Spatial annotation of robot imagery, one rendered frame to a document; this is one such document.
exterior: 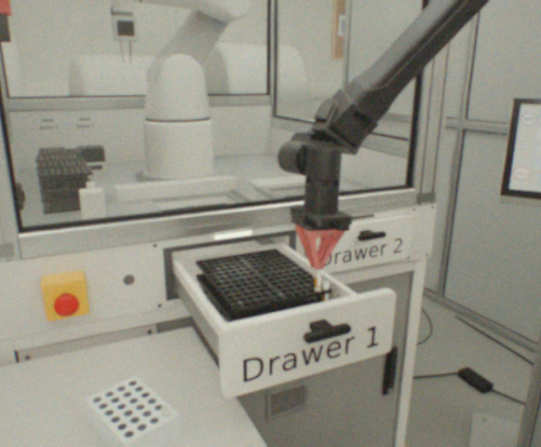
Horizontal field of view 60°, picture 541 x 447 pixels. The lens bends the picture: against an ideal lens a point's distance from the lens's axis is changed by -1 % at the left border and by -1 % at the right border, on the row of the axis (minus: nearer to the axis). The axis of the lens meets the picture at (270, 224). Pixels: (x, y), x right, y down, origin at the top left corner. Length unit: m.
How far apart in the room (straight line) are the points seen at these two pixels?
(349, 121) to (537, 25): 1.80
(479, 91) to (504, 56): 0.20
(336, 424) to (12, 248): 0.93
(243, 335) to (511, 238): 2.04
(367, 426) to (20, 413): 0.95
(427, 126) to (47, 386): 0.96
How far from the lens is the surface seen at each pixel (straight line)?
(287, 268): 0.90
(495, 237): 2.62
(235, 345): 0.66
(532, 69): 2.48
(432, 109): 1.20
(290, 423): 1.31
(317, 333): 0.67
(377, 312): 0.77
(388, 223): 1.15
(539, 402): 1.73
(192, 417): 0.77
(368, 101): 0.76
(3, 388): 0.92
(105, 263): 0.93
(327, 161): 0.75
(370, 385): 1.39
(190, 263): 0.98
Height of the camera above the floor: 1.25
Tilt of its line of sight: 17 degrees down
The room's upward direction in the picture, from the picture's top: straight up
